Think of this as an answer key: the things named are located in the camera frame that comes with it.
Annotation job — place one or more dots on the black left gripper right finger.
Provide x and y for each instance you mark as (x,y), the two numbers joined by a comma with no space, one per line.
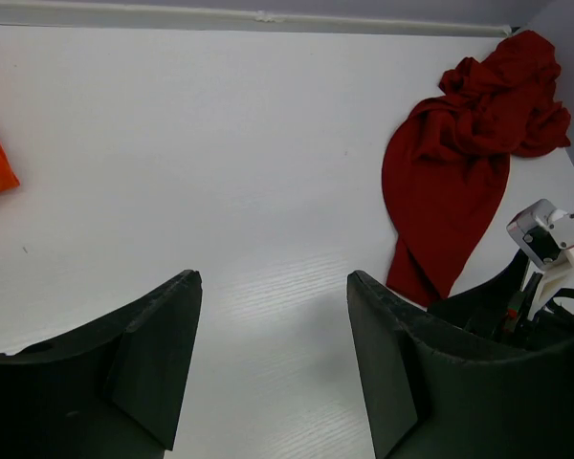
(432,390)

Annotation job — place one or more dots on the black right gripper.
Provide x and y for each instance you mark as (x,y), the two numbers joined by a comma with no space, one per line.
(498,310)

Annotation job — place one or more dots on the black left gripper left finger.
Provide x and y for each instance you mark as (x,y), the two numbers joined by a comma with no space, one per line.
(111,388)

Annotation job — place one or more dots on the dark red t shirt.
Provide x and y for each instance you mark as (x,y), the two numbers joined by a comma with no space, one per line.
(447,165)

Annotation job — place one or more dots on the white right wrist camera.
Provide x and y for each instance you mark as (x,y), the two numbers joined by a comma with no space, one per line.
(546,235)

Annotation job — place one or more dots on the white table edge rail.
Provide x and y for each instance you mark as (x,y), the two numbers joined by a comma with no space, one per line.
(119,16)

